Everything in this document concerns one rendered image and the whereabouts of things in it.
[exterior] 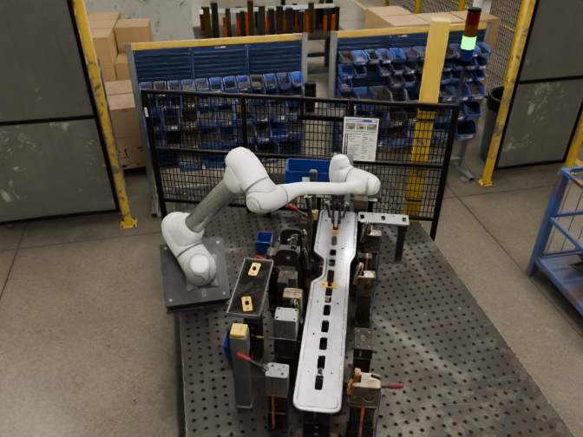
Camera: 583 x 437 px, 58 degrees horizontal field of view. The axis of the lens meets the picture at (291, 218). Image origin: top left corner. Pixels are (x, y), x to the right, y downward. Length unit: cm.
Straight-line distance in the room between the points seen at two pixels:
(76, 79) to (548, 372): 387
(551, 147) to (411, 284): 316
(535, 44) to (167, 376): 403
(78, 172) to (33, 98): 68
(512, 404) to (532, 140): 351
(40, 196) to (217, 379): 278
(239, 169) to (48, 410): 201
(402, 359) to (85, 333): 225
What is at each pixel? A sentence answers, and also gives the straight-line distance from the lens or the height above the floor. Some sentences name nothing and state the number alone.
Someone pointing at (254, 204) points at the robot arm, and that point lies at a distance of 227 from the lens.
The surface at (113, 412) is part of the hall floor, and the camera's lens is 350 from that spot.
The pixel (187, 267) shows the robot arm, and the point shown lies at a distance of 267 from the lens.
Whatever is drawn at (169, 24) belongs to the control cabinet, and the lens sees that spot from 916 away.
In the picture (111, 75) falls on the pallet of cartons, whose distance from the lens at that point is 675.
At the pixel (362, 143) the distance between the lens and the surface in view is 329.
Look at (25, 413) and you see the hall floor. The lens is 369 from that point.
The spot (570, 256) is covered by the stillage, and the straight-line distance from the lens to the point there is 465.
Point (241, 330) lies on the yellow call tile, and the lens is 216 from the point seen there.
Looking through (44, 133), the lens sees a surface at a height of 94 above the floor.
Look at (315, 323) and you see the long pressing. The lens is 241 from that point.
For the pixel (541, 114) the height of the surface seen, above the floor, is 69.
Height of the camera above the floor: 272
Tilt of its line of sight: 34 degrees down
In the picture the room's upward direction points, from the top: straight up
